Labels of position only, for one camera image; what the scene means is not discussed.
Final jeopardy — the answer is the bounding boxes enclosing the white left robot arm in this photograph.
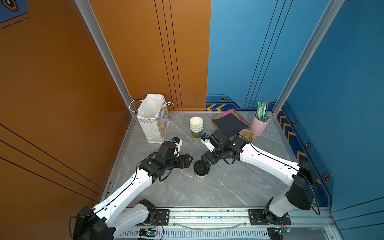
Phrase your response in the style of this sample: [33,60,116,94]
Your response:
[69,138,193,240]

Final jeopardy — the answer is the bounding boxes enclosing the stack of paper cups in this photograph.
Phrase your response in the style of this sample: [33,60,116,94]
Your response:
[190,116,204,139]

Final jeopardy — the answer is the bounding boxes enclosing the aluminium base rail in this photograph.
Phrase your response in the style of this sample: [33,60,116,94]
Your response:
[116,207,343,240]

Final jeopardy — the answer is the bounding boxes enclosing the patterned paper gift bag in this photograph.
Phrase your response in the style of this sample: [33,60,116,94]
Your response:
[129,94,174,144]

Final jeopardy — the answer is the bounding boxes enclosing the pink napkin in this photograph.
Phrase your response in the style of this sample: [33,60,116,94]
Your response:
[212,109,250,126]

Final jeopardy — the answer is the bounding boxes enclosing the brown cardboard napkin tray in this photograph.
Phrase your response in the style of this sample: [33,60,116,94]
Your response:
[212,109,250,138]

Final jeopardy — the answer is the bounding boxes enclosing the dark grey napkin stack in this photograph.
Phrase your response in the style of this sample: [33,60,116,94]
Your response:
[213,115,249,138]

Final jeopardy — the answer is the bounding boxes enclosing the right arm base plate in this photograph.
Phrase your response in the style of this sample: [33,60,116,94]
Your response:
[248,209,292,226]

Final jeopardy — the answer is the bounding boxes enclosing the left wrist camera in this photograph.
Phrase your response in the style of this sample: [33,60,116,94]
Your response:
[171,137,183,157]

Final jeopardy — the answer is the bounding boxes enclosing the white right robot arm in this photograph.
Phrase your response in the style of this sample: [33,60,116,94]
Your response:
[199,130,318,225]

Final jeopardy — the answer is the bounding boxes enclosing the small circuit board right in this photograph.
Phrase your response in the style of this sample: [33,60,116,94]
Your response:
[267,228,291,240]

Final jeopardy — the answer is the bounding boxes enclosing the green circuit board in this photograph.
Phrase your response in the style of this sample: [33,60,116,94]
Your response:
[138,229,159,240]

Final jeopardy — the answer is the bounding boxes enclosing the beige pulp cup carrier stack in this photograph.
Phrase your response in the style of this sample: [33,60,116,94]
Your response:
[239,129,255,143]

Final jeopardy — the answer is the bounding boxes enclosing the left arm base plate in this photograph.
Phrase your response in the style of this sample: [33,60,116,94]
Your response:
[139,209,170,226]

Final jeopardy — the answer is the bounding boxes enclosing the white paper coffee cup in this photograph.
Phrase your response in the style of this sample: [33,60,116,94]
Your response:
[195,172,208,180]

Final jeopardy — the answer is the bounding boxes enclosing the pink metal bucket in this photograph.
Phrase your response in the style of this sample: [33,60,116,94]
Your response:
[250,113,271,137]

